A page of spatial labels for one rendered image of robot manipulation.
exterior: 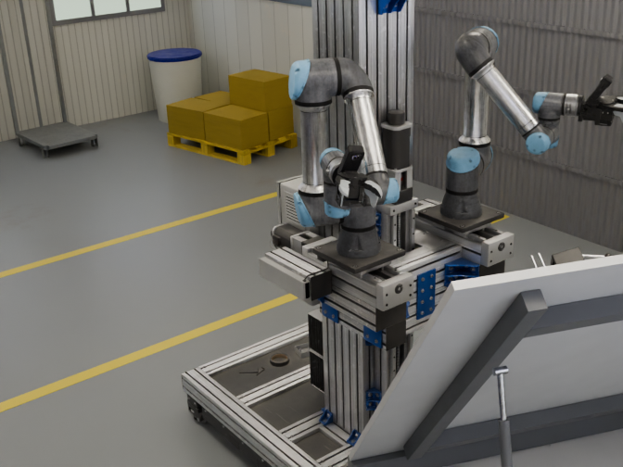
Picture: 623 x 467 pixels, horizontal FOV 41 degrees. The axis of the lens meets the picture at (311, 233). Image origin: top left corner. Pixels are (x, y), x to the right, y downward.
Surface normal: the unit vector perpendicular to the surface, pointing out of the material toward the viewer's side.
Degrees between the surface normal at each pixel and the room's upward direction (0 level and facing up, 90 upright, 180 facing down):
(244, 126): 90
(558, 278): 127
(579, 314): 37
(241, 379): 0
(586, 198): 90
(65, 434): 0
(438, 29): 90
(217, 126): 90
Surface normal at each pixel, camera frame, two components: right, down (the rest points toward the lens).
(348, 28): -0.79, 0.26
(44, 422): -0.04, -0.92
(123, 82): 0.61, 0.30
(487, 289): 0.23, 0.85
